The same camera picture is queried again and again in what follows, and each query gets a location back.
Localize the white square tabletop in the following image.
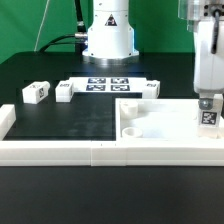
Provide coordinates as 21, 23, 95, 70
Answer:
115, 98, 224, 146

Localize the white marker base plate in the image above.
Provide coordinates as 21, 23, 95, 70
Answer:
70, 77, 146, 93

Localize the black cable bundle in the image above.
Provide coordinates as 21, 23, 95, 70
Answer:
39, 0, 90, 54

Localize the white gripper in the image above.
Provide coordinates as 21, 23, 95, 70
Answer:
178, 0, 224, 110

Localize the white thin cable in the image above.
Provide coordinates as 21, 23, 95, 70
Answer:
33, 0, 52, 53

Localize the white U-shaped fence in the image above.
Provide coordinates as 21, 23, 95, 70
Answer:
0, 104, 224, 166

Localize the green backdrop curtain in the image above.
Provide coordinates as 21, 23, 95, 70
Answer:
0, 0, 194, 63

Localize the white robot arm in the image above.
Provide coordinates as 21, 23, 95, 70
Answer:
82, 0, 224, 110

